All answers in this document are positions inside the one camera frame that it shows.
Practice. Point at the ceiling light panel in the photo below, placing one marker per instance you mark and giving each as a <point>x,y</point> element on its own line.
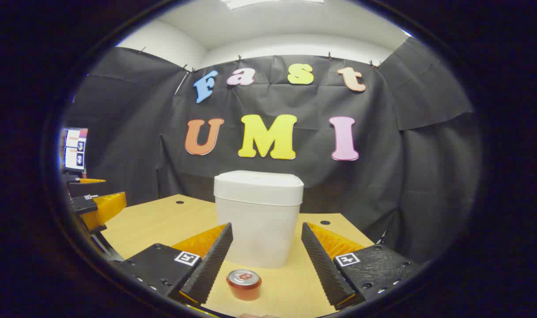
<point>251,3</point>

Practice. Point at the computer monitor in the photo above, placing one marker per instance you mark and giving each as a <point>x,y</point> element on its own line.
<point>76,150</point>

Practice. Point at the wooden desktop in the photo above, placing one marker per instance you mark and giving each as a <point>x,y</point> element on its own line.
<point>162,221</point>

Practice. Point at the black backdrop cloth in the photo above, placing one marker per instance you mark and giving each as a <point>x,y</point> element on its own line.
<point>383,154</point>

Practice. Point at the red pop can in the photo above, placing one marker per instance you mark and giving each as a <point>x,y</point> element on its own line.
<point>244,287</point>

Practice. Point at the white desktop garbage bin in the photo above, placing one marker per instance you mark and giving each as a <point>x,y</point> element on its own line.
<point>259,207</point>

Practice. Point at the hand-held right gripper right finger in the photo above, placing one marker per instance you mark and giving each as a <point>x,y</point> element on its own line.
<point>326,269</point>

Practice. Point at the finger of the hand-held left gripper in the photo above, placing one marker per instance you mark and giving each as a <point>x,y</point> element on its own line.
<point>109,205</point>
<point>89,180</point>

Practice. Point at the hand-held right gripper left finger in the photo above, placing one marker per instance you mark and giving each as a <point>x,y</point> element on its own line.
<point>206,269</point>

